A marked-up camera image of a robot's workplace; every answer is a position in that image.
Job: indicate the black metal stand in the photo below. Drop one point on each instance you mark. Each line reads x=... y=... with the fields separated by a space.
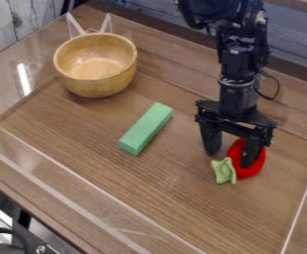
x=41 y=241

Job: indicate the red plush strawberry toy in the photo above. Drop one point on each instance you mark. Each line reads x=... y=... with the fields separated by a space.
x=227 y=170

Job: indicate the clear acrylic tray wall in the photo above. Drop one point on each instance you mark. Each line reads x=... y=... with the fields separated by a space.
x=154 y=203

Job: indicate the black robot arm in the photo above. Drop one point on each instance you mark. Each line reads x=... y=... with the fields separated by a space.
x=237 y=22

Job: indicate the wooden bowl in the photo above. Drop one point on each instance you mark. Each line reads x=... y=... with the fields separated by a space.
x=95 y=64

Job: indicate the green rectangular block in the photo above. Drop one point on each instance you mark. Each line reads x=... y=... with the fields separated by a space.
x=139 y=134

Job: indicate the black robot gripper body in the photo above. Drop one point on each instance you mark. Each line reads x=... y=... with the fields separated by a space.
x=234 y=113

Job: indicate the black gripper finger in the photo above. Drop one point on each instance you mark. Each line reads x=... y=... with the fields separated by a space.
x=250 y=151
x=211 y=137

